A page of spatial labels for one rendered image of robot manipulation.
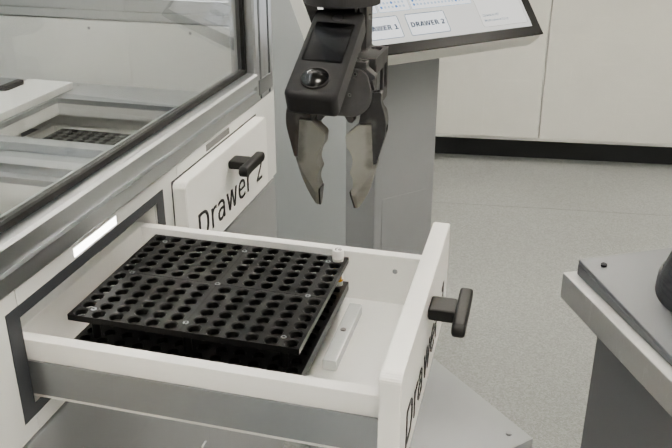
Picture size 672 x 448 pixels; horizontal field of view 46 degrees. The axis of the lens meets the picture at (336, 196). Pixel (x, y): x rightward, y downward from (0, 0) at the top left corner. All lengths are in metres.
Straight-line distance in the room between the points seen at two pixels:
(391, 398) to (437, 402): 1.44
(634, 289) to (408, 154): 0.75
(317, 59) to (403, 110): 0.98
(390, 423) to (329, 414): 0.06
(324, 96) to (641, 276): 0.59
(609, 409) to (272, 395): 0.62
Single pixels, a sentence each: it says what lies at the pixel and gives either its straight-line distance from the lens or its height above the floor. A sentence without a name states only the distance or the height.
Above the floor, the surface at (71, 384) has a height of 0.86.
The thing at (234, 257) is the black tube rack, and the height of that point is 0.90.
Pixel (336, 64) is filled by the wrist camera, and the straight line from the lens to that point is 0.68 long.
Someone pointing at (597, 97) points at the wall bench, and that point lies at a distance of 3.74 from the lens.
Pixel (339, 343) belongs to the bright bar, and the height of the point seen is 0.85.
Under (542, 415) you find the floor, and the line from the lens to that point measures 2.12.
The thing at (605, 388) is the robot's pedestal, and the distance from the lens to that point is 1.17.
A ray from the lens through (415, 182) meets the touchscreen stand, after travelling 1.73.
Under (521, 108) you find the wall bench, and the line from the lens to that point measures 3.71.
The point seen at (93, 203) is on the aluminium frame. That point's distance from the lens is 0.81.
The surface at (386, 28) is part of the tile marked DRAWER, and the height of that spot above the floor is 1.00.
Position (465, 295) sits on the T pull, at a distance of 0.74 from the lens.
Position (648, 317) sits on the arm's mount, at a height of 0.78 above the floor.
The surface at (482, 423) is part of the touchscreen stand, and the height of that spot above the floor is 0.03.
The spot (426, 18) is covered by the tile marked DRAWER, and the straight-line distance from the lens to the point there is 1.55.
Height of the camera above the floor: 1.28
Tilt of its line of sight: 23 degrees down
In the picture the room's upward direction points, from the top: straight up
